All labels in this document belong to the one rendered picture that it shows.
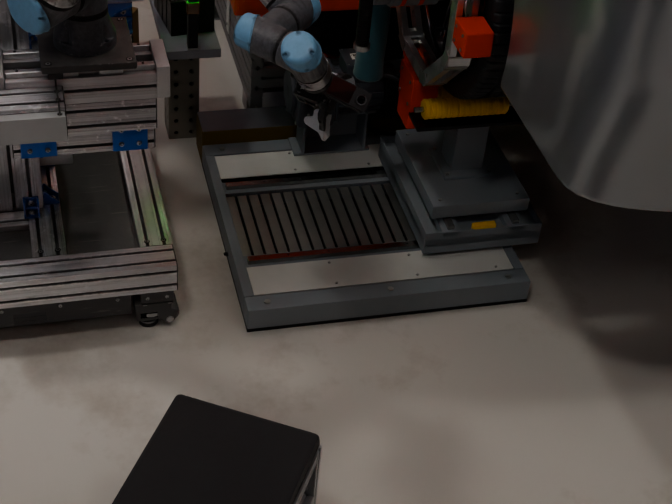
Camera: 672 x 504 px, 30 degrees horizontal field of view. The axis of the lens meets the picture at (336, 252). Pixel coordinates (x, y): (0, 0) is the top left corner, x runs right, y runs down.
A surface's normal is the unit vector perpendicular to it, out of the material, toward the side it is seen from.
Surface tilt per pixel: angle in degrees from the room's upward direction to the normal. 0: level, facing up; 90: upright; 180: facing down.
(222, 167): 0
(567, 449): 0
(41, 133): 90
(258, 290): 0
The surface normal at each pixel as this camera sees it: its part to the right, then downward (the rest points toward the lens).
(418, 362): 0.07, -0.77
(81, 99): 0.25, 0.63
